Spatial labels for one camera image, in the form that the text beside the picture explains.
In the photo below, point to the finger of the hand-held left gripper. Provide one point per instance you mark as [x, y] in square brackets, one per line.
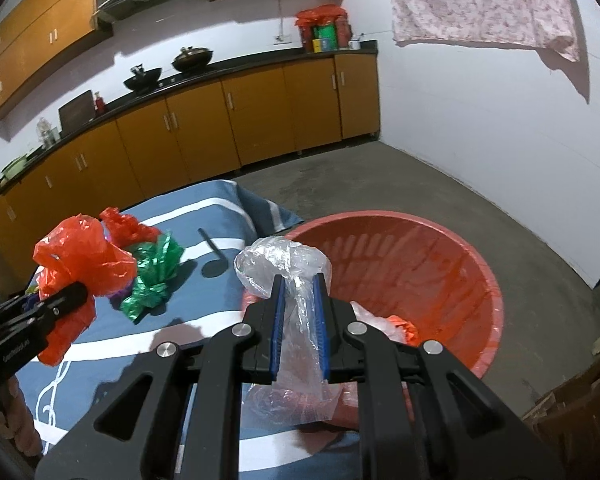
[55, 307]

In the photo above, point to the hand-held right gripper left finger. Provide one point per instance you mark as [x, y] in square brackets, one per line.
[277, 325]

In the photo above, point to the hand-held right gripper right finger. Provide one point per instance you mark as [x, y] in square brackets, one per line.
[321, 325]

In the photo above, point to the white plastic bag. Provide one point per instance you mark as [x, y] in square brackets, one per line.
[372, 316]

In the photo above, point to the orange plastic bag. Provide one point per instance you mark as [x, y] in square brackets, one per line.
[85, 260]
[130, 227]
[405, 329]

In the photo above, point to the clear plastic bag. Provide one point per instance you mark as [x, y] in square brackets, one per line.
[300, 265]

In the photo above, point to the red plastic laundry basket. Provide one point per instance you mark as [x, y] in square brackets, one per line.
[430, 270]

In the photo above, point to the person's left hand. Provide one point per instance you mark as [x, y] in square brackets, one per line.
[22, 420]

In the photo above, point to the purple plastic bag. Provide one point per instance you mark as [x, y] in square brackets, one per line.
[117, 294]

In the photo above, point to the blue striped tablecloth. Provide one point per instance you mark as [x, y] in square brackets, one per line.
[105, 365]

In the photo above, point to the green plastic bag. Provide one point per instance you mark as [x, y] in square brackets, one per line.
[152, 280]

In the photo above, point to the glass jar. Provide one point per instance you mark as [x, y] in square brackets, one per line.
[46, 135]

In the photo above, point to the dark cutting board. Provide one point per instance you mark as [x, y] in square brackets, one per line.
[77, 112]

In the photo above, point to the red bottle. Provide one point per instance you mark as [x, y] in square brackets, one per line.
[99, 104]

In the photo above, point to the wooden lower kitchen cabinets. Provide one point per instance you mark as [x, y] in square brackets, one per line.
[260, 115]

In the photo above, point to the wooden kitchen cabinets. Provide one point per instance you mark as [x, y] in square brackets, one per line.
[260, 115]
[40, 35]

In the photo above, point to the black wok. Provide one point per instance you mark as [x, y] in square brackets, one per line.
[142, 82]

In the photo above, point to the black kitchen countertop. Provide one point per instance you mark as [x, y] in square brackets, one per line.
[260, 59]

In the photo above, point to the brown wooden board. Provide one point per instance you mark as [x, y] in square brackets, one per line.
[580, 410]

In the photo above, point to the wooden upper kitchen cabinets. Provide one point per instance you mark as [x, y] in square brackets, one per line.
[40, 35]

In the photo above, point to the dark clay pot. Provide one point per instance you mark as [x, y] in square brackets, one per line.
[192, 60]

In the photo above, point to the green box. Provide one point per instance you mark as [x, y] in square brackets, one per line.
[325, 37]

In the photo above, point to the dark canister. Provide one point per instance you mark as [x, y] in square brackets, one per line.
[343, 34]

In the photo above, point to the red bags on containers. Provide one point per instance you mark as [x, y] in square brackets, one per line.
[320, 14]

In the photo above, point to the pink floral cloth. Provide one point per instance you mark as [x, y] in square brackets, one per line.
[480, 5]

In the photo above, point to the wall socket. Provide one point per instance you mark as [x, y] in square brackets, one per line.
[282, 38]

